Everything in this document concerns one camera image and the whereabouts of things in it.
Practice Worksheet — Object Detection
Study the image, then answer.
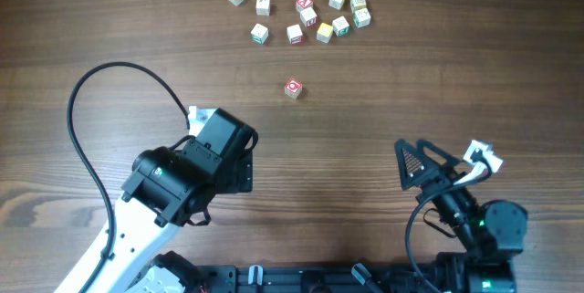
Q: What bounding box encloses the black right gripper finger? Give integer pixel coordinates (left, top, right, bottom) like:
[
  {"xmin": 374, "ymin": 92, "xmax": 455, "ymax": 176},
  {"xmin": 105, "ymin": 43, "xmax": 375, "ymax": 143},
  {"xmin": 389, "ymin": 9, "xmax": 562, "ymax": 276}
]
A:
[
  {"xmin": 394, "ymin": 140, "xmax": 438, "ymax": 191},
  {"xmin": 416, "ymin": 139, "xmax": 461, "ymax": 169}
]

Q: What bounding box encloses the red Q letter block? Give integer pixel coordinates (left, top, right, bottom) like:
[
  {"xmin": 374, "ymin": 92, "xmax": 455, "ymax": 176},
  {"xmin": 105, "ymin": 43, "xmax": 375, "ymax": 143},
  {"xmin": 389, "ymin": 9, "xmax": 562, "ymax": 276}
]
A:
[{"xmin": 284, "ymin": 78, "xmax": 303, "ymax": 99}]

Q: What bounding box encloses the yellow topped wooden block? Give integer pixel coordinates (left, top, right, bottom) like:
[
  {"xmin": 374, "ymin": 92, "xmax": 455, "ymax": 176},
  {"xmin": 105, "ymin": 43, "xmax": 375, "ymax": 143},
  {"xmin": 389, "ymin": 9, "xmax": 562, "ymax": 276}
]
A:
[{"xmin": 317, "ymin": 23, "xmax": 334, "ymax": 44}]

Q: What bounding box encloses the white red H block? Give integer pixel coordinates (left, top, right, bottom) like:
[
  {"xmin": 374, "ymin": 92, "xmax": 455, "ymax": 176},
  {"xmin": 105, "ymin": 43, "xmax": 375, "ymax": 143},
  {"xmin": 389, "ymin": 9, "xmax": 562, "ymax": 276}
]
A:
[{"xmin": 300, "ymin": 7, "xmax": 318, "ymax": 27}]

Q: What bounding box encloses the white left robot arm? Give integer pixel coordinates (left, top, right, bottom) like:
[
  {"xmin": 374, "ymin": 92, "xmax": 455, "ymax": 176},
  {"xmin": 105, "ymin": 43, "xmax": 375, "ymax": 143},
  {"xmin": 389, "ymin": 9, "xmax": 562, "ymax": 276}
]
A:
[{"xmin": 57, "ymin": 109, "xmax": 258, "ymax": 292}]

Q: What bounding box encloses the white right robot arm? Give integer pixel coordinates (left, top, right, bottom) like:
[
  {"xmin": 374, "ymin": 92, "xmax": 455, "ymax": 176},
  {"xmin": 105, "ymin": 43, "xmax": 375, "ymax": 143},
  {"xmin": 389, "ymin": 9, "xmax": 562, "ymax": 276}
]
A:
[{"xmin": 391, "ymin": 140, "xmax": 528, "ymax": 292}]

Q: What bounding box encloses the white green Z block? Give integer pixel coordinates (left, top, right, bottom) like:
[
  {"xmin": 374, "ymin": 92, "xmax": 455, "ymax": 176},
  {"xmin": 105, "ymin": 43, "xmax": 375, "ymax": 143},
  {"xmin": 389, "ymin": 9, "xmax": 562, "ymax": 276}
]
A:
[{"xmin": 250, "ymin": 23, "xmax": 269, "ymax": 45}]

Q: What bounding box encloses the white red Y block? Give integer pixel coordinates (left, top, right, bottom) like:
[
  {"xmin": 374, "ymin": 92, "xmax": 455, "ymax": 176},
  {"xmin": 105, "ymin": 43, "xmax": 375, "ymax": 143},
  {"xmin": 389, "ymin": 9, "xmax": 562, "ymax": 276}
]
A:
[{"xmin": 287, "ymin": 24, "xmax": 303, "ymax": 45}]

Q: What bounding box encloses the red A letter block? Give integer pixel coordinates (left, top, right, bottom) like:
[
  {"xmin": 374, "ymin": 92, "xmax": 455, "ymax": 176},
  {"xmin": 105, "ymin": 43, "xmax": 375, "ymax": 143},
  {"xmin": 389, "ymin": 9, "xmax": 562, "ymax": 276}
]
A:
[{"xmin": 295, "ymin": 0, "xmax": 314, "ymax": 13}]

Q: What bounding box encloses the white green E block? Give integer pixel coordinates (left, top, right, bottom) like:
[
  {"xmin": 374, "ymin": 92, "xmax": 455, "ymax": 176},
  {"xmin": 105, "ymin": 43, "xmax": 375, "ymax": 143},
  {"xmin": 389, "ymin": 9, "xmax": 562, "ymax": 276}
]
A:
[{"xmin": 332, "ymin": 16, "xmax": 350, "ymax": 37}]

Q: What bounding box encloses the white 8 number block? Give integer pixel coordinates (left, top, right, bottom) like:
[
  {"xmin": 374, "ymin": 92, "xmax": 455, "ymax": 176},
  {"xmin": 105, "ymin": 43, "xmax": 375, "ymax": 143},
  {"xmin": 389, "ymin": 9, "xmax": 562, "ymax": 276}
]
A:
[{"xmin": 353, "ymin": 7, "xmax": 371, "ymax": 28}]

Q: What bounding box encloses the cream yellow-sided block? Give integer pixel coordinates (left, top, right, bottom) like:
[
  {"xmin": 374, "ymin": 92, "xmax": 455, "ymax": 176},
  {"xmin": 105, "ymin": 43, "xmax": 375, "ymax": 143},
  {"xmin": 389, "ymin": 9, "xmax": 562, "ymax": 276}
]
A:
[{"xmin": 350, "ymin": 0, "xmax": 367, "ymax": 13}]

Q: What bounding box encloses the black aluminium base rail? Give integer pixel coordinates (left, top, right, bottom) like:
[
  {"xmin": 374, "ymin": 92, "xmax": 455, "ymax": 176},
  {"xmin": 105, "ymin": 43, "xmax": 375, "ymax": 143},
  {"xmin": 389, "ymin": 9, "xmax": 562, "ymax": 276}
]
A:
[{"xmin": 150, "ymin": 263, "xmax": 517, "ymax": 293}]

